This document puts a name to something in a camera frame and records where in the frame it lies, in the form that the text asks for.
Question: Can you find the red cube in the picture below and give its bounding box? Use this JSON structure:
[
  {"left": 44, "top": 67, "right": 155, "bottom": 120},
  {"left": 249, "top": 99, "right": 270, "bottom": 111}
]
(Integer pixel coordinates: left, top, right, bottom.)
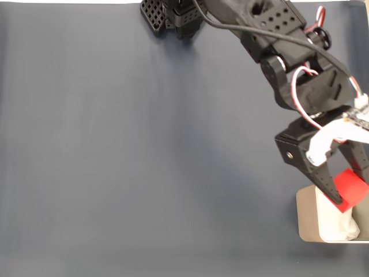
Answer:
[{"left": 322, "top": 168, "right": 369, "bottom": 214}]

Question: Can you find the beige box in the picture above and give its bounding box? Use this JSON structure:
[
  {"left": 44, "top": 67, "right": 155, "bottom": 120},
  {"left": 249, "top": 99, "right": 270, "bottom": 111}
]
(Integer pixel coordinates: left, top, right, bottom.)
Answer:
[{"left": 296, "top": 186, "right": 369, "bottom": 244}]

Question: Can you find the white crumpled paper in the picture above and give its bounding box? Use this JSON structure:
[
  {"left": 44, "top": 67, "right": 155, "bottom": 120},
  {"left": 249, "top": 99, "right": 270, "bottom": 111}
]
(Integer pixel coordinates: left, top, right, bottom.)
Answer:
[{"left": 315, "top": 187, "right": 361, "bottom": 242}]

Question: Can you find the dark blue mat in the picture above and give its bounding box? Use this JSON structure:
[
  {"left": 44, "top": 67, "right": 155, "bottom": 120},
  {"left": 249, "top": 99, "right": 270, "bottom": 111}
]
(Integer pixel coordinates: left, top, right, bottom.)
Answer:
[{"left": 0, "top": 2, "right": 369, "bottom": 277}]

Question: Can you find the white camera circuit board mount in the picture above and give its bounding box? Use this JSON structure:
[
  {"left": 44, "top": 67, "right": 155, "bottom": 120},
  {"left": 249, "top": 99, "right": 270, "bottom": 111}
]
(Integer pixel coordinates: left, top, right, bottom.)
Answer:
[{"left": 305, "top": 93, "right": 369, "bottom": 167}]

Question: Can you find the white red servo cable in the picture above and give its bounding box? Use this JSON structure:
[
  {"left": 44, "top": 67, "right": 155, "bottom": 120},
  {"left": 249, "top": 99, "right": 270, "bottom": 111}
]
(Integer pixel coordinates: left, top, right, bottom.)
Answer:
[
  {"left": 305, "top": 5, "right": 327, "bottom": 33},
  {"left": 291, "top": 66, "right": 323, "bottom": 130}
]

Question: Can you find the black camera cable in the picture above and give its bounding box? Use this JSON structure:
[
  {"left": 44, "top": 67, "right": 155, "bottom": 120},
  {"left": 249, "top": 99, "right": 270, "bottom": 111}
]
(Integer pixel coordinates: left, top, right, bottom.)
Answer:
[{"left": 191, "top": 0, "right": 364, "bottom": 99}]

